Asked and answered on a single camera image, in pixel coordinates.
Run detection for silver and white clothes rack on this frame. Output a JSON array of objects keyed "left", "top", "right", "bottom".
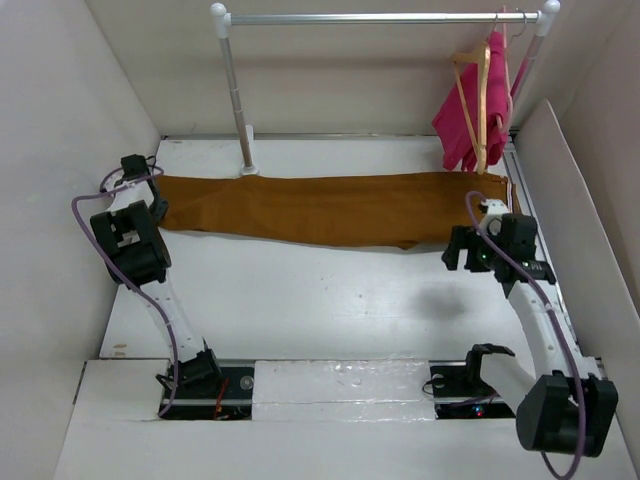
[{"left": 210, "top": 1, "right": 561, "bottom": 175}]

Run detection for brown trousers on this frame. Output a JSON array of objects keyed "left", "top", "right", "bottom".
[{"left": 158, "top": 172, "right": 520, "bottom": 250}]

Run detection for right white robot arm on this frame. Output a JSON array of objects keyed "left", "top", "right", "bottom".
[{"left": 442, "top": 200, "right": 618, "bottom": 458}]

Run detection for pink clothes hanger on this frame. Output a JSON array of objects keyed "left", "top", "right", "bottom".
[{"left": 494, "top": 4, "right": 529, "bottom": 132}]

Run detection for wooden clothes hanger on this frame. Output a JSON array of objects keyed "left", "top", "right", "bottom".
[{"left": 451, "top": 41, "right": 491, "bottom": 175}]

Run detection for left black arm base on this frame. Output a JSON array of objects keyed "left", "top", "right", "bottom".
[{"left": 158, "top": 360, "right": 255, "bottom": 421}]

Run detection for pink garment on hanger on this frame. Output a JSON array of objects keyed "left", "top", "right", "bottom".
[{"left": 432, "top": 30, "right": 513, "bottom": 172}]

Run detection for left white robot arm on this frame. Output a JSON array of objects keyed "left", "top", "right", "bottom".
[{"left": 90, "top": 154, "right": 223, "bottom": 397}]

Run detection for aluminium rail on right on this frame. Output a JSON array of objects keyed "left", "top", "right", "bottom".
[{"left": 502, "top": 128, "right": 577, "bottom": 341}]

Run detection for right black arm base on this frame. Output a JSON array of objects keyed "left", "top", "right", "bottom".
[{"left": 422, "top": 343, "right": 534, "bottom": 420}]

